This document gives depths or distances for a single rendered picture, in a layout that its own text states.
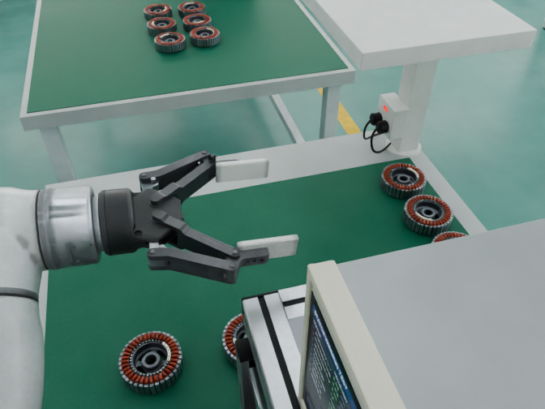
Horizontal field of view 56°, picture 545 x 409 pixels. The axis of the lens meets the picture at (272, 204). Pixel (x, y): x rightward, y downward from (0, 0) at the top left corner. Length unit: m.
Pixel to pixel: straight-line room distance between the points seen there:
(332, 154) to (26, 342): 1.05
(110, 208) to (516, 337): 0.41
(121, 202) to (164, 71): 1.30
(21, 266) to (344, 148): 1.05
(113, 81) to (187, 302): 0.97
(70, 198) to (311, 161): 0.92
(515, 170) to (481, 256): 2.42
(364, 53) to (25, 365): 0.69
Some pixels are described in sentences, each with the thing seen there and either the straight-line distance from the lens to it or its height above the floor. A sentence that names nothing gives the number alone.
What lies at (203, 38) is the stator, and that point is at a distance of 1.98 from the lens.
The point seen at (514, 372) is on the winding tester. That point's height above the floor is 1.32.
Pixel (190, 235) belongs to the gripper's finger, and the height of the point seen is 1.20.
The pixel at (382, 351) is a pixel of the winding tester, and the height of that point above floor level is 1.32.
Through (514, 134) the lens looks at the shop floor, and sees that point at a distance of 3.10.
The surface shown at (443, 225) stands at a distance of 1.23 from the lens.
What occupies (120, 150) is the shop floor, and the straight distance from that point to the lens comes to 2.81.
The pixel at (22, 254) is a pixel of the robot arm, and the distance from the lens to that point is 0.58.
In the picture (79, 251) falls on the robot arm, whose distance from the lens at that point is 0.59.
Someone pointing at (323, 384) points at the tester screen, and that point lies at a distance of 0.43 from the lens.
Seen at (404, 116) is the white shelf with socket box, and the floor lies 0.89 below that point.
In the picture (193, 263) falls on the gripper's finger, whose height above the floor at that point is 1.20.
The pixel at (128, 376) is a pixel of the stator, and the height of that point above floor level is 0.79.
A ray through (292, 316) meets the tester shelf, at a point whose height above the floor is 1.11.
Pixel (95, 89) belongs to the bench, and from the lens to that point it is 1.81.
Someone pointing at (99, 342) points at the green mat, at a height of 0.75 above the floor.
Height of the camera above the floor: 1.61
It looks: 43 degrees down
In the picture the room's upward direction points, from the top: straight up
